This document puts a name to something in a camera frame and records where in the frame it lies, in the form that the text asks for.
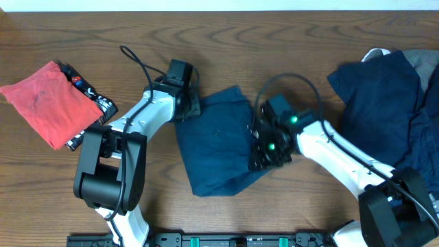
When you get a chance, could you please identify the navy blue shorts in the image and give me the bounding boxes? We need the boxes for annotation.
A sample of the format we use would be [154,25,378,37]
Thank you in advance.
[175,86,267,197]

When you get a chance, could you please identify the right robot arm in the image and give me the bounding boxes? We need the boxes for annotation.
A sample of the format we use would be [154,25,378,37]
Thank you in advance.
[249,95,438,246]

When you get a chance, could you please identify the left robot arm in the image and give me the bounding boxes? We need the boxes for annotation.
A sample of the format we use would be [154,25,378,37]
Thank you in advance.
[73,59,200,246]

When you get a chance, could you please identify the black white patterned garment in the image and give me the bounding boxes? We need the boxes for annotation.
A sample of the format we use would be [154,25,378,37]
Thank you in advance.
[50,61,118,151]

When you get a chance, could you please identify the folded red cloth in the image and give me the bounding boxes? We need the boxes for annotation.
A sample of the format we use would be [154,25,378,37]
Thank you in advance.
[1,61,104,150]

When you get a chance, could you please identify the right black cable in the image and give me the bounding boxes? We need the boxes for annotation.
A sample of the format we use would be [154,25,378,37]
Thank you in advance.
[252,72,439,234]

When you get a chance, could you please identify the black cable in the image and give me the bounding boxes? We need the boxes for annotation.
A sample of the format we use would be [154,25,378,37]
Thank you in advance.
[102,45,202,247]
[252,72,439,234]

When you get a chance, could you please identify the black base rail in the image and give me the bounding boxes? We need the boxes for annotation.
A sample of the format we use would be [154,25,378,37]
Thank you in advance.
[66,232,340,247]

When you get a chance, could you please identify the left black cable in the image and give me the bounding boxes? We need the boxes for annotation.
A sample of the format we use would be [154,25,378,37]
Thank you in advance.
[102,45,202,247]

